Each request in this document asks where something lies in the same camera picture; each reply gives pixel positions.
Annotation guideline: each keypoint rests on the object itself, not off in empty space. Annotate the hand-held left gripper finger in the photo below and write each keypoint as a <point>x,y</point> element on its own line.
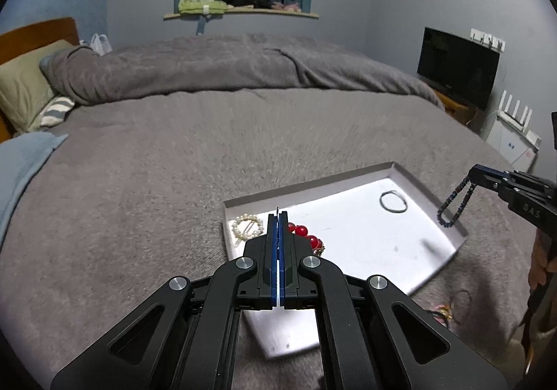
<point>282,259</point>
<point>274,259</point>

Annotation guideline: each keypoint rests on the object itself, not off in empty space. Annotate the black television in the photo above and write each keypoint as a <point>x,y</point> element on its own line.
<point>457,68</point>

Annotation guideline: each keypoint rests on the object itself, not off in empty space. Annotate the thin silver bangle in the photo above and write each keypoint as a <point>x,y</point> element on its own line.
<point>383,205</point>

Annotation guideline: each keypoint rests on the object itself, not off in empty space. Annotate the light blue blanket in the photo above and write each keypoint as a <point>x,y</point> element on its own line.
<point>24,163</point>

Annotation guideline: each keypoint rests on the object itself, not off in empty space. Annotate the round pearl hair clip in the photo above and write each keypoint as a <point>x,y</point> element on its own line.
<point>247,228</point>

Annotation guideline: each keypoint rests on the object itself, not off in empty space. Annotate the green cloth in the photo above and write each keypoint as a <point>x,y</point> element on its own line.
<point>193,2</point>

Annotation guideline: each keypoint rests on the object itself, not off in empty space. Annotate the pink fabric flower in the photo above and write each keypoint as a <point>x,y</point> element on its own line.
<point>287,6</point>

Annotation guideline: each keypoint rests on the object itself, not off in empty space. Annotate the white router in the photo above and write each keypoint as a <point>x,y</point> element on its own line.
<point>518,122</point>

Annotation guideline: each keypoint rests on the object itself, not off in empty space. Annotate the white wall hook rack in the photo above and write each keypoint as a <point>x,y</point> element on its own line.
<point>487,38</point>

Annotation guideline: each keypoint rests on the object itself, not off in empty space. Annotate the striped pillow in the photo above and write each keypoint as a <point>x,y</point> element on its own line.
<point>56,110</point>

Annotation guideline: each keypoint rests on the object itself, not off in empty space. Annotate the person's right hand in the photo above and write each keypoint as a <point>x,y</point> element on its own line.
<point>541,255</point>

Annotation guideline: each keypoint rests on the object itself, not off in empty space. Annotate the shallow grey cardboard box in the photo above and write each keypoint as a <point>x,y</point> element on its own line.
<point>361,250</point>

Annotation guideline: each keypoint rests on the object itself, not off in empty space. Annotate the wooden television stand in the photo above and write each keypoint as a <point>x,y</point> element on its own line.
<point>454,107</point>

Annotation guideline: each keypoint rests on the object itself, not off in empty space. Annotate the green pillow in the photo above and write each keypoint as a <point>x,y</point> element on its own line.
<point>21,81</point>

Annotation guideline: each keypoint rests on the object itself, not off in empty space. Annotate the wooden window sill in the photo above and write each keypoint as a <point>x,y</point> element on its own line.
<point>243,13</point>

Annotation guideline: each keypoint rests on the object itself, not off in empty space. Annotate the folded grey duvet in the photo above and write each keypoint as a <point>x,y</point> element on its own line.
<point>226,63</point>

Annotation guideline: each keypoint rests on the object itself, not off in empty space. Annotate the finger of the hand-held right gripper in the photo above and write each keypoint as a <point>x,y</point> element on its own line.
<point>481,179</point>
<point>522,181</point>

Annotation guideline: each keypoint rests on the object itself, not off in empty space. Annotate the wooden headboard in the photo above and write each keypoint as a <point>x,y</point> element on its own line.
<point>39,31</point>

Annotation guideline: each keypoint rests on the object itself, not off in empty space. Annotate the white plastic bag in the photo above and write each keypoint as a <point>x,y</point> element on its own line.
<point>99,45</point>

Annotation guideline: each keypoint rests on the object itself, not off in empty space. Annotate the white cabinet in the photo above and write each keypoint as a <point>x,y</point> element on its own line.
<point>509,146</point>

